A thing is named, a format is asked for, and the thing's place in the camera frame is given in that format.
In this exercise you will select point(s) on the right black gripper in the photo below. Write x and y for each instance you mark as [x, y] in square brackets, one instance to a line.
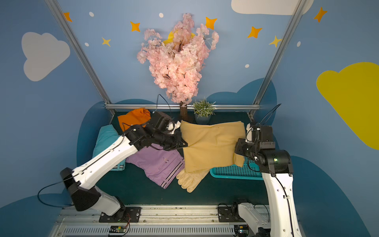
[242, 147]

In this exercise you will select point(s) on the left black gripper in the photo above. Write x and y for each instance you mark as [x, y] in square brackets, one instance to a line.
[176, 141]

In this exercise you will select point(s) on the purple striped pants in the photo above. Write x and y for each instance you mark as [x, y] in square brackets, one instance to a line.
[159, 166]

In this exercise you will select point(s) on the teal plastic basket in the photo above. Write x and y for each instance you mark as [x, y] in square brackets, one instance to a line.
[249, 171]

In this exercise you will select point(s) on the tan long pants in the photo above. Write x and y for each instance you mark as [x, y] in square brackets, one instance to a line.
[211, 146]

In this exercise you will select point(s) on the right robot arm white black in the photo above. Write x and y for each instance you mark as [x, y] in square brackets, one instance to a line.
[277, 172]

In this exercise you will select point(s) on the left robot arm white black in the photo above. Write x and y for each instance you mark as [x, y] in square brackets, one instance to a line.
[81, 181]

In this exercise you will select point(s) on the folded orange garment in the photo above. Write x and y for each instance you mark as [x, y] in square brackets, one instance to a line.
[137, 116]

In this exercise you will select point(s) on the folded teal garment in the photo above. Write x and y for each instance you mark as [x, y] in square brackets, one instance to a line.
[106, 137]

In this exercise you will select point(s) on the cream leather glove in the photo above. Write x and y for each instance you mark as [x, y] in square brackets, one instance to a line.
[189, 181]

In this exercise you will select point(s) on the small potted green plant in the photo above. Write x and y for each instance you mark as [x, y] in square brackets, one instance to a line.
[203, 110]

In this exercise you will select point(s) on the aluminium back crossbar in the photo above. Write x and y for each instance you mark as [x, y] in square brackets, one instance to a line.
[177, 107]

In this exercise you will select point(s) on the pink blossom artificial tree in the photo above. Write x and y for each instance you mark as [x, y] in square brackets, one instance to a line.
[176, 65]

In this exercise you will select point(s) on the right green circuit board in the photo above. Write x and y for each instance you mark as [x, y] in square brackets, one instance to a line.
[241, 231]

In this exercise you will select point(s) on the green circuit board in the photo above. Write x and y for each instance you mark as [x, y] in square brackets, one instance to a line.
[117, 230]
[241, 231]

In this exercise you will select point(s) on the left green circuit board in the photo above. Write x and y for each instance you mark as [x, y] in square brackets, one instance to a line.
[117, 230]

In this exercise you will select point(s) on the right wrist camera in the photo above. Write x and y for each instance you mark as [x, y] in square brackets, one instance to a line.
[261, 136]

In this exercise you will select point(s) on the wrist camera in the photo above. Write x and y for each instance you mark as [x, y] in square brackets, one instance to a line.
[261, 136]
[164, 123]

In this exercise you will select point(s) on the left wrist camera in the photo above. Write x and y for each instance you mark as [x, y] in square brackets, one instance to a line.
[164, 123]

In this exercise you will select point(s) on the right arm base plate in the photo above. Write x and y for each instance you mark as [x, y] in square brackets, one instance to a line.
[225, 215]

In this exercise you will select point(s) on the right aluminium frame post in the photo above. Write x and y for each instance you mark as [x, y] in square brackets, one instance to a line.
[289, 31]

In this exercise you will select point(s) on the aluminium frame post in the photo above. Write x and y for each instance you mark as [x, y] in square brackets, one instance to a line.
[289, 31]
[64, 24]

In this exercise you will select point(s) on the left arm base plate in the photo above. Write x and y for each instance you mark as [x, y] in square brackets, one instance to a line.
[124, 215]

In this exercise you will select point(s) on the aluminium front rail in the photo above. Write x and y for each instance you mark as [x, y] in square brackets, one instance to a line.
[155, 221]

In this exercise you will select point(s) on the left aluminium frame post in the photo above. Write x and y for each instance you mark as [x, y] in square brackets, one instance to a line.
[64, 24]

